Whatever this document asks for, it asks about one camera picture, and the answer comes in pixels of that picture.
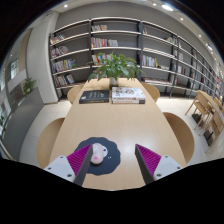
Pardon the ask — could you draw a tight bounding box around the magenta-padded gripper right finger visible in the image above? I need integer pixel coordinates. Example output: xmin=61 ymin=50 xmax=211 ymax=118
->
xmin=134 ymin=143 xmax=184 ymax=185

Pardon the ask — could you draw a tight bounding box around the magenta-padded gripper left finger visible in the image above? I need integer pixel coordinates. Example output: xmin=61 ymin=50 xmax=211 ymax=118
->
xmin=43 ymin=144 xmax=94 ymax=187

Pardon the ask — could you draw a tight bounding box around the pale pink computer mouse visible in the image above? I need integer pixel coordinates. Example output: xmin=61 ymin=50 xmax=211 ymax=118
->
xmin=90 ymin=142 xmax=105 ymax=165

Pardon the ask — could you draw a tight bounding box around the dark cartoon-face mouse pad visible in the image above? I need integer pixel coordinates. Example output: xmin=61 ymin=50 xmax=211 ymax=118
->
xmin=73 ymin=136 xmax=122 ymax=177

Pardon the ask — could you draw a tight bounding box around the curved wooden chair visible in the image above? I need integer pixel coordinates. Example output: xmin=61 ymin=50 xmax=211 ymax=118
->
xmin=162 ymin=112 xmax=196 ymax=164
xmin=141 ymin=82 xmax=161 ymax=103
xmin=66 ymin=84 xmax=85 ymax=105
xmin=35 ymin=117 xmax=66 ymax=169

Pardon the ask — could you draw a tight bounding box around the group of slatted wooden chairs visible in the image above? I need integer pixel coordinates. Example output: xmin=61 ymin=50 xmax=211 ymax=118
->
xmin=184 ymin=89 xmax=224 ymax=153

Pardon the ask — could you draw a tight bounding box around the red-spined book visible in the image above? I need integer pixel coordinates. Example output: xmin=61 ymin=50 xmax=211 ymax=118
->
xmin=111 ymin=98 xmax=146 ymax=105

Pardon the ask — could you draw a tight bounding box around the black hardcover book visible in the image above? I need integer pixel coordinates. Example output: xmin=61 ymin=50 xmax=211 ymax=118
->
xmin=78 ymin=89 xmax=110 ymax=105

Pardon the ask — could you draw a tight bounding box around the white illustrated cover book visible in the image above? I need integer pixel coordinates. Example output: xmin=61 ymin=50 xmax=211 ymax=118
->
xmin=111 ymin=86 xmax=147 ymax=101

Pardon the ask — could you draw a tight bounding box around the small potted ledge plant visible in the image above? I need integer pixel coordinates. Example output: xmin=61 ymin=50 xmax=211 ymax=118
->
xmin=22 ymin=77 xmax=37 ymax=95

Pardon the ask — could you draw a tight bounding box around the green potted table plant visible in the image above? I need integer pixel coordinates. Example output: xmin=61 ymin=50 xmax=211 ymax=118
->
xmin=87 ymin=51 xmax=146 ymax=88

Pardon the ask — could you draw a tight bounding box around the grey bookshelf unit with books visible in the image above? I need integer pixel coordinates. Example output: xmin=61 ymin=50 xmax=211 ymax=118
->
xmin=48 ymin=16 xmax=224 ymax=101

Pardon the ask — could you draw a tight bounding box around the group of ceiling lights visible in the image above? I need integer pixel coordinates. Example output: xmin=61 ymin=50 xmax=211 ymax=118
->
xmin=62 ymin=1 xmax=215 ymax=52

